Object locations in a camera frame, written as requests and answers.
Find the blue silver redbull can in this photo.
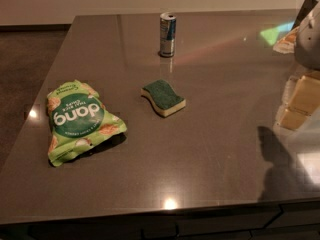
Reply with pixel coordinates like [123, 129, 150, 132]
[160, 12, 176, 57]

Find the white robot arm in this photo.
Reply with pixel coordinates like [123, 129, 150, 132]
[294, 4, 320, 70]

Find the green yellow sponge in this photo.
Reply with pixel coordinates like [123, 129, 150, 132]
[141, 79, 186, 118]

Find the green dong chips bag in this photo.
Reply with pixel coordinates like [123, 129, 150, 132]
[47, 80, 127, 167]

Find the dark box at table corner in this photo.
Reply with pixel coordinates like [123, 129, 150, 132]
[292, 0, 320, 28]

